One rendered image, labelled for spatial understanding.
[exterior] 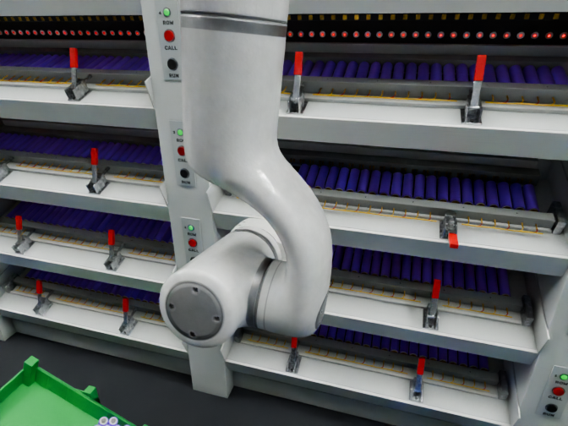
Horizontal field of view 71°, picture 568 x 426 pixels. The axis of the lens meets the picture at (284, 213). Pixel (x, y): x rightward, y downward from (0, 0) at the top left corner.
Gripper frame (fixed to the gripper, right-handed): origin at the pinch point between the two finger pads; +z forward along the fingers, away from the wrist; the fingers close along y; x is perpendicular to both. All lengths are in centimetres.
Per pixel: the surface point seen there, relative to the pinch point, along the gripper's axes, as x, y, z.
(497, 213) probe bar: 3.8, 33.9, 8.9
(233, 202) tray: 0.5, -12.7, 7.9
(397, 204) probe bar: 3.4, 18.0, 8.8
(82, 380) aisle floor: -52, -54, 9
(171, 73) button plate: 23.4, -21.1, 0.3
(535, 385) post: -27, 46, 10
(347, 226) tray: -0.8, 10.0, 5.6
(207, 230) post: -5.2, -17.2, 5.7
